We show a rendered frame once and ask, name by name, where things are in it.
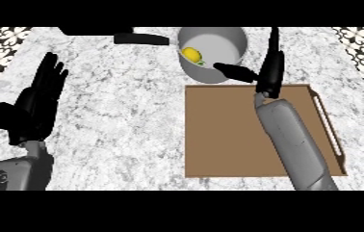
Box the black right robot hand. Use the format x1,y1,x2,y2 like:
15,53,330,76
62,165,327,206
211,26,287,99

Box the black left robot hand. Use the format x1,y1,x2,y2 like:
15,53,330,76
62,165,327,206
0,51,71,146

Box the yellow lemon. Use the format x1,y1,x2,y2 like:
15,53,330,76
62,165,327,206
180,46,205,66

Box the brown wooden tray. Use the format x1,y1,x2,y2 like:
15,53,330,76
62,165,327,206
183,83,349,179

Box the black flat object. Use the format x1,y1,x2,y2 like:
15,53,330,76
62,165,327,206
57,26,134,37

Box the grey pot with black handle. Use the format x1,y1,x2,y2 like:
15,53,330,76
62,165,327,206
112,26,248,85

